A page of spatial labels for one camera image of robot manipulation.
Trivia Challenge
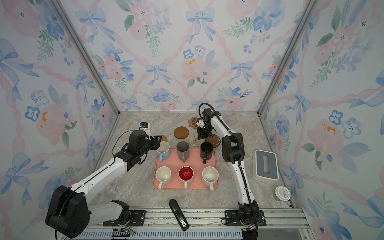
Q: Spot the multicolour embroidered round coaster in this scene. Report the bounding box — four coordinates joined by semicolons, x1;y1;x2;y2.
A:
189;134;205;148

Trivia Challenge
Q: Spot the red interior mug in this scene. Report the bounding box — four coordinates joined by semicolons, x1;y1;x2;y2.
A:
179;166;194;190

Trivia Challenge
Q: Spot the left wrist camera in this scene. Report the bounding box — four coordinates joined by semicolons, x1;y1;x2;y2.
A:
139;122;151;136

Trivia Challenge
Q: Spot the black handheld device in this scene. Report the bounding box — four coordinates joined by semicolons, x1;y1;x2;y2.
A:
169;199;190;232

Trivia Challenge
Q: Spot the pink plastic tray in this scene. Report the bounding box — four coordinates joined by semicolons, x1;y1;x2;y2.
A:
153;148;218;190

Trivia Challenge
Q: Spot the white grey tissue box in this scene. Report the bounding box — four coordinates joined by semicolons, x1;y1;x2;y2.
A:
253;150;280;184

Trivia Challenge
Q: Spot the aluminium rail base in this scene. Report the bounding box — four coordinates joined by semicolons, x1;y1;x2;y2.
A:
77;208;315;240

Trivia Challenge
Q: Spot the grey mug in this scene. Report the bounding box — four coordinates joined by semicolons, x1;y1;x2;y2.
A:
176;141;190;163

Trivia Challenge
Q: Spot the black mug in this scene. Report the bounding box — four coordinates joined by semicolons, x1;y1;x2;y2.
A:
200;142;214;164

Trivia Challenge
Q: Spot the cream mug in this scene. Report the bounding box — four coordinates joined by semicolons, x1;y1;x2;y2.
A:
155;166;172;190
202;167;219;192

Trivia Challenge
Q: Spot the white lidded paper cup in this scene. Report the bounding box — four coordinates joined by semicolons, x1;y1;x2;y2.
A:
274;186;291;202

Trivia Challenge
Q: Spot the light blue mug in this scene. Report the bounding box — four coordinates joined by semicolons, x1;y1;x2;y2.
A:
157;142;171;162

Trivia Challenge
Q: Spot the cream mug front left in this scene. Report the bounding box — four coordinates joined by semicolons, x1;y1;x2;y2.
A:
155;166;172;190

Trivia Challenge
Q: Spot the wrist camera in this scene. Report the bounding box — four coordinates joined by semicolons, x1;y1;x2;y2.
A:
196;119;205;128
139;122;151;136

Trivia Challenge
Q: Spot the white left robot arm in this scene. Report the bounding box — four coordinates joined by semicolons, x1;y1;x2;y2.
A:
45;129;162;239

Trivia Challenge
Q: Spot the plain round wooden coaster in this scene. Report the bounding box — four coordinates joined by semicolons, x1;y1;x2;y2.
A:
174;127;190;140

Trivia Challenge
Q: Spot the cream mug front right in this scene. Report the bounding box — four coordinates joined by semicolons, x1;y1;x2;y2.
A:
202;167;219;192

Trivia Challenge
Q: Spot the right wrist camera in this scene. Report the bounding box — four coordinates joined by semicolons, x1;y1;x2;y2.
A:
196;119;205;128

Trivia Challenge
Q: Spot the scratched round wooden coaster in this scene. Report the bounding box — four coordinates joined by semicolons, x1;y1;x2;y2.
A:
205;135;221;148

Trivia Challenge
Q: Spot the rattan woven round coaster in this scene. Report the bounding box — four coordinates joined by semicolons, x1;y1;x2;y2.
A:
161;135;168;142

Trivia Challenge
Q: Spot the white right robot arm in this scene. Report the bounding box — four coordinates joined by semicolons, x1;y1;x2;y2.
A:
197;103;260;226

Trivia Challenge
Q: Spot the cork paw print coaster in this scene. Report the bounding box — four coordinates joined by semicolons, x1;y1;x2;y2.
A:
188;117;199;129

